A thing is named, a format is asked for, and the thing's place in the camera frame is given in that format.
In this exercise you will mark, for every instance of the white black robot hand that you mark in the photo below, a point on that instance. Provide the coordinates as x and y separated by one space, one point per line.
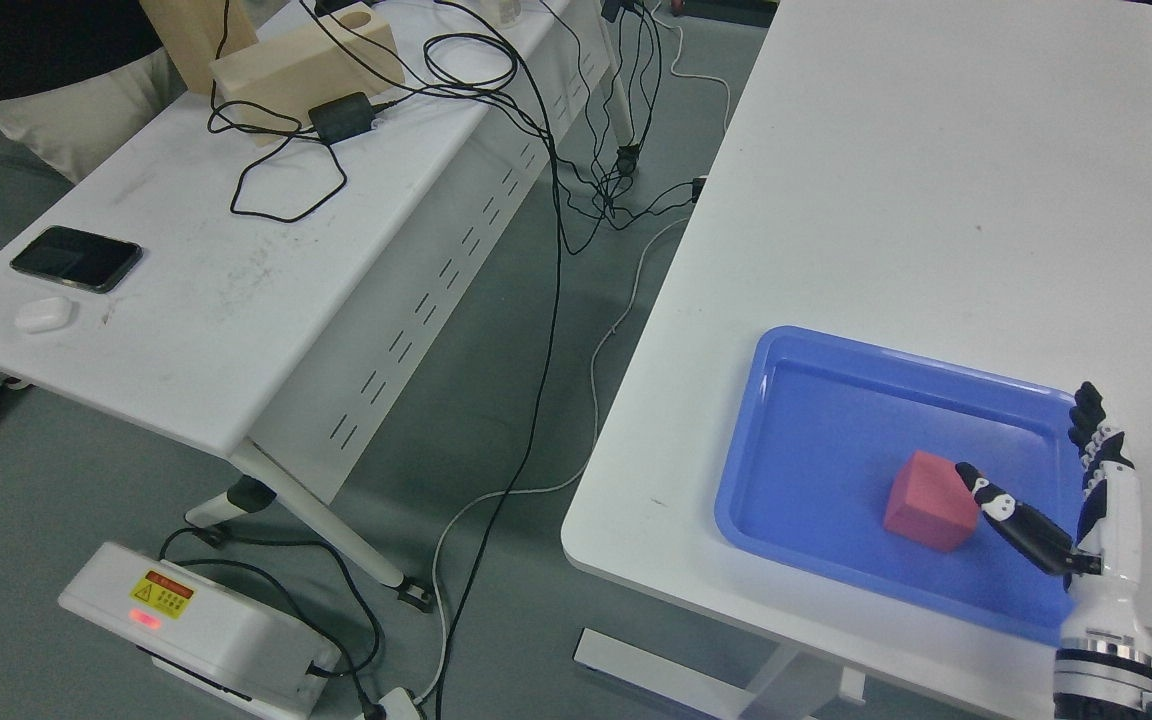
1100 563

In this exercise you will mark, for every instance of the pink foam block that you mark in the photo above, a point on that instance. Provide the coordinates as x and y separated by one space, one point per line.
929 503

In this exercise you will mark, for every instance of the blue plastic tray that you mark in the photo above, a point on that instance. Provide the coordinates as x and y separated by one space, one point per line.
825 425

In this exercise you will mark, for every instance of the light wooden block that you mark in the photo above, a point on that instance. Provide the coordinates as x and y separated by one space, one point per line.
271 85

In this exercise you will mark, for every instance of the white table with T-leg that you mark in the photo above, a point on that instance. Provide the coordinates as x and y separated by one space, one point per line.
964 180

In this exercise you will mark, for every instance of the white power strip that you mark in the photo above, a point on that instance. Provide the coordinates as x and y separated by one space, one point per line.
396 704

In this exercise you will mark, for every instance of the white black box appliance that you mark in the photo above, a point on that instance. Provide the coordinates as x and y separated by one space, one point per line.
261 660

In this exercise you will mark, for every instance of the white folding desk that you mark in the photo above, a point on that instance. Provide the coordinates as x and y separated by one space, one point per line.
277 347

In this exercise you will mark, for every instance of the black power adapter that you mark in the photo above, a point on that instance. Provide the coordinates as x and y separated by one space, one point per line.
346 117

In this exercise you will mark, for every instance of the black smartphone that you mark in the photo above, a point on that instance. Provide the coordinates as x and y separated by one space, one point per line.
79 259

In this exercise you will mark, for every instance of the white earbud case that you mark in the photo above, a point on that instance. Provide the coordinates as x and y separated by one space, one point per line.
44 315

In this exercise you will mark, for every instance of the person leg beige trousers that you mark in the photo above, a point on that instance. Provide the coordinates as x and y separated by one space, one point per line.
76 128

